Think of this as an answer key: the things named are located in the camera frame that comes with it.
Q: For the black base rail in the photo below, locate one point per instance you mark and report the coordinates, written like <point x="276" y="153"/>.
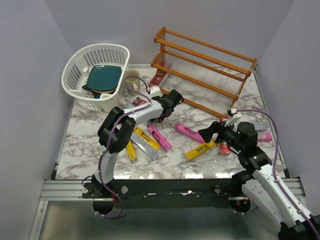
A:
<point x="168" y="193"/>

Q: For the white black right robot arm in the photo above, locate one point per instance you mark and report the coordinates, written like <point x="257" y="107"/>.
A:
<point x="261" y="183"/>

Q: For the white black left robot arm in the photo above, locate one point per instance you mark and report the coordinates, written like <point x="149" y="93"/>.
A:
<point x="115" y="133"/>

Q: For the red 3D toothpaste box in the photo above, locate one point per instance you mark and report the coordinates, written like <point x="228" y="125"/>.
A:
<point x="139" y="102"/>

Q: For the white camera mount wrist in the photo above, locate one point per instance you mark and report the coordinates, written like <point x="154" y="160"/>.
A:
<point x="154" y="91"/>
<point x="234" y="116"/>

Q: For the pink Curaprox box near rack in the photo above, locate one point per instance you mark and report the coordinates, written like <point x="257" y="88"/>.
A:
<point x="194" y="135"/>

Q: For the yellow Curaprox box far left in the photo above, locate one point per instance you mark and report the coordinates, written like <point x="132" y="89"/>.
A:
<point x="131" y="152"/>

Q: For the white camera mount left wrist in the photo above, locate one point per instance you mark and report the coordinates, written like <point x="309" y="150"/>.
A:
<point x="154" y="91"/>

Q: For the yellow curaprox box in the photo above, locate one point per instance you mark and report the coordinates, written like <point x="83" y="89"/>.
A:
<point x="131" y="152"/>
<point x="199" y="150"/>
<point x="154" y="144"/>

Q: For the yellow Curaprox box right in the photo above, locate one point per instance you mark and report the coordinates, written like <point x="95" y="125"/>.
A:
<point x="199" y="150"/>

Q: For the aluminium frame rail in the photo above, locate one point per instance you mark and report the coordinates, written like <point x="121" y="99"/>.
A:
<point x="57" y="190"/>

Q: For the silver toothpaste box near basket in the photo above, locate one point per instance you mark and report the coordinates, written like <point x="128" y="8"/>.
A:
<point x="129" y="105"/>

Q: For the white plastic dish basket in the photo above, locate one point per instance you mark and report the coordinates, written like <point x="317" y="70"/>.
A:
<point x="77" y="70"/>

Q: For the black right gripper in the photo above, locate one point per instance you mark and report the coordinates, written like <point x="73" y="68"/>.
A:
<point x="215" y="127"/>

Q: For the orange wooden shelf rack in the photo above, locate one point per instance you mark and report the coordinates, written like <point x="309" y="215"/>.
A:
<point x="210" y="78"/>

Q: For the pink Curaprox box far right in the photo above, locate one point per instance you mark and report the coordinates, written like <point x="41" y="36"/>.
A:
<point x="264" y="137"/>

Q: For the silver toothpaste box left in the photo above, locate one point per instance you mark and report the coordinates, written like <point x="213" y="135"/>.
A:
<point x="143" y="146"/>

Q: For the beige ceramic mug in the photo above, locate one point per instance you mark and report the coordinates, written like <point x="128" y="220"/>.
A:
<point x="132" y="82"/>

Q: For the red Muesrgtei toothpaste box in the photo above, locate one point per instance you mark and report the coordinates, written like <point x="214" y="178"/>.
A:
<point x="223" y="149"/>

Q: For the teal square plate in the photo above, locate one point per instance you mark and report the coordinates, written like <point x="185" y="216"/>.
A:
<point x="104" y="77"/>

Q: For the yellow Curaprox box centre left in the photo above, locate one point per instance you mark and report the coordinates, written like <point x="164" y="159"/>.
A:
<point x="154" y="144"/>

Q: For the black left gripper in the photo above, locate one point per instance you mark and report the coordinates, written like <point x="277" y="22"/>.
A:
<point x="163" y="96"/>

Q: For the pink Curaprox box centre left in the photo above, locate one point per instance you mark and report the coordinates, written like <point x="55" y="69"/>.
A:
<point x="163" y="142"/>

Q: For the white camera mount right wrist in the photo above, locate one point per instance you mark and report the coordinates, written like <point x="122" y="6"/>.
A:
<point x="234" y="116"/>

